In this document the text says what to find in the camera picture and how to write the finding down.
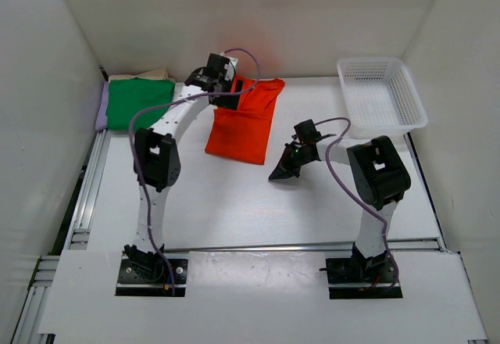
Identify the green t shirt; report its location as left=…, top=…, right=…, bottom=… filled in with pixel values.
left=106, top=78, right=175, bottom=131

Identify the white front board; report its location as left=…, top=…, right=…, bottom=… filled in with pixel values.
left=39, top=250, right=487, bottom=343

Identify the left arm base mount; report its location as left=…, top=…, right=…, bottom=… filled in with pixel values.
left=115, top=245, right=189, bottom=298

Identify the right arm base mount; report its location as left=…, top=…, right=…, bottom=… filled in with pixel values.
left=319, top=246, right=403, bottom=300

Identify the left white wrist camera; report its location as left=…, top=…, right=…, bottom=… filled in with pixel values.
left=220, top=52, right=238, bottom=70

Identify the aluminium frame rail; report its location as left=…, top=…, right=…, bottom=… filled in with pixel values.
left=11, top=81, right=446, bottom=344

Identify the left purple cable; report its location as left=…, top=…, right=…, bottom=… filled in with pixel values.
left=127, top=48, right=263, bottom=296

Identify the orange t shirt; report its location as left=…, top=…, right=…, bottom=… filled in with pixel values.
left=205, top=76, right=285, bottom=165

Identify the white plastic basket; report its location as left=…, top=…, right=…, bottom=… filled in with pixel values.
left=337, top=57, right=428, bottom=138

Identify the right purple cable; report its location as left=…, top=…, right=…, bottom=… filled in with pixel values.
left=312, top=116, right=400, bottom=294

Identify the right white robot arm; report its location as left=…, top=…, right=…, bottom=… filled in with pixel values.
left=269, top=120, right=411, bottom=282

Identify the purple cable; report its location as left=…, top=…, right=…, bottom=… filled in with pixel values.
left=127, top=48, right=263, bottom=296
left=312, top=116, right=400, bottom=294

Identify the beige t shirt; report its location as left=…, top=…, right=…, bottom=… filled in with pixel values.
left=108, top=67, right=169, bottom=82

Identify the purple t shirt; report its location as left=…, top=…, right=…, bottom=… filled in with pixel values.
left=95, top=81, right=109, bottom=131

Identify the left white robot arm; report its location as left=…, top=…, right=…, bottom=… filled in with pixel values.
left=124, top=53, right=239, bottom=287

